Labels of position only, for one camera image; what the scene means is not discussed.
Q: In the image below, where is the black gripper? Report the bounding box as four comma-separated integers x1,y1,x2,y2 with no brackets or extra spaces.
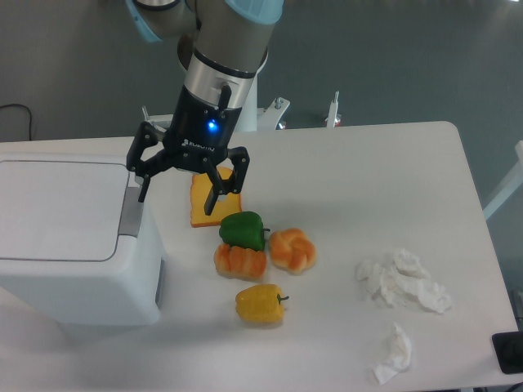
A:
125,83,251,217

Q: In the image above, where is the large crumpled white tissue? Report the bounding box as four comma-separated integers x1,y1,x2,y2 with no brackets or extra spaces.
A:
355,248,452,314

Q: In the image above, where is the white push-button trash can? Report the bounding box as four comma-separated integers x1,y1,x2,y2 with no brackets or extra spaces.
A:
1,152,166,326

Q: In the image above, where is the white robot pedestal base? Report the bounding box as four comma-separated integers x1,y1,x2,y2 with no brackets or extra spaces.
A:
141,77,342,134

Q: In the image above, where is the small crumpled white tissue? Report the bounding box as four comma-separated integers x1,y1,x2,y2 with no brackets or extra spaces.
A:
372,323,413,385

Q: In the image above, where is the black cable on floor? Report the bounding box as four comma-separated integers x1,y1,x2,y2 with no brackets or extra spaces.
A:
0,103,34,140

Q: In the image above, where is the green bell pepper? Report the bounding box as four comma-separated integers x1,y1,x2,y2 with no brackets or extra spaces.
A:
219,212,269,252

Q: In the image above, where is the knotted round bread bun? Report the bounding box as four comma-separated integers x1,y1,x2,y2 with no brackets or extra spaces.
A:
269,228,317,274

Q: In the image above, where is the yellow bell pepper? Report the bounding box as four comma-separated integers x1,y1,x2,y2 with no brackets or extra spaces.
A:
235,283,289,326

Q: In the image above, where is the black device at table edge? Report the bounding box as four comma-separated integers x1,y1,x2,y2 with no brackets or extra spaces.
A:
492,331,522,374

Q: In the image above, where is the striped orange bread roll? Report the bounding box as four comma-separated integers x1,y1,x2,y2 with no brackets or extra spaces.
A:
213,243,267,281

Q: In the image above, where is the orange toast slice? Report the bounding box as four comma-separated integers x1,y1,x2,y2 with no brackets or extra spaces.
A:
190,174,242,228

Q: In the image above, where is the white frame at right edge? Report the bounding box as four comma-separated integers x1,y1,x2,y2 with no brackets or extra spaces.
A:
483,140,522,220

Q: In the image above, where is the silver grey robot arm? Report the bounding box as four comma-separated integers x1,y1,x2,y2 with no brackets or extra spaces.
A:
126,1,284,215

